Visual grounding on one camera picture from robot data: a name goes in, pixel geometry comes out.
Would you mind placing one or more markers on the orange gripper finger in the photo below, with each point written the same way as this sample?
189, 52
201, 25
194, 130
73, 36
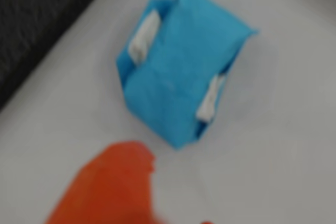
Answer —
113, 187
207, 222

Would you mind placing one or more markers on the blue paper rubbish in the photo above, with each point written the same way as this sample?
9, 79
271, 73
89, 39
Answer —
183, 64

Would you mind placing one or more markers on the black foam border strip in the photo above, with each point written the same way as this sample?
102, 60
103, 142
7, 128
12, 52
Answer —
31, 11

